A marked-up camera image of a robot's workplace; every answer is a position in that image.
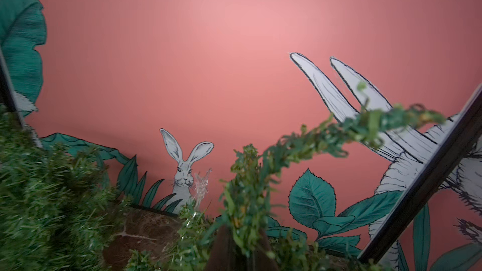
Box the large green christmas tree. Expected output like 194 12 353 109
1 109 129 270

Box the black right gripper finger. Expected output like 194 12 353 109
205 225 236 271

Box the black frame post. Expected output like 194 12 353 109
358 86 481 263
1 52 25 129

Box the clear string light wire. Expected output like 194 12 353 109
191 168 212 212

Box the black frame post right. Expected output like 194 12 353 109
358 86 481 263

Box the black frame post left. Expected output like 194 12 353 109
1 52 25 129

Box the small green christmas tree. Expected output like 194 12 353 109
125 98 445 270

